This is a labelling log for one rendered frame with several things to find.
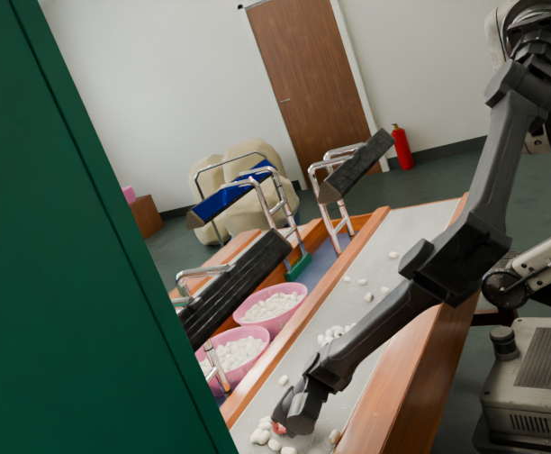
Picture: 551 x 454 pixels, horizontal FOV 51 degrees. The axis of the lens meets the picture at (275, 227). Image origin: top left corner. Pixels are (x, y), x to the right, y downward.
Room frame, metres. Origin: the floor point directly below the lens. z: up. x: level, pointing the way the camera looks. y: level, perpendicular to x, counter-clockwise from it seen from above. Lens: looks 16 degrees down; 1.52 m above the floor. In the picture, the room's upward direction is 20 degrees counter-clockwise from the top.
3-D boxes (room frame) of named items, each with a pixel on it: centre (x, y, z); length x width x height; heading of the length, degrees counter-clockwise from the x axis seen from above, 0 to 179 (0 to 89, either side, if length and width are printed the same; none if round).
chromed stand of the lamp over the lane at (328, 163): (2.05, -0.30, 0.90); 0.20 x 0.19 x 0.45; 146
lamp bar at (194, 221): (2.31, 0.10, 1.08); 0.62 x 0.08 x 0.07; 146
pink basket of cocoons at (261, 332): (1.58, 0.26, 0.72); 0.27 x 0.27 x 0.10
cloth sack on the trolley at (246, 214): (4.67, 0.06, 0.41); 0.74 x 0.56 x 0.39; 149
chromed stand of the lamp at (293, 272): (2.27, 0.04, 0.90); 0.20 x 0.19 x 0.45; 146
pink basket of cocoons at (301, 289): (1.81, 0.11, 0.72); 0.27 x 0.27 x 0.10
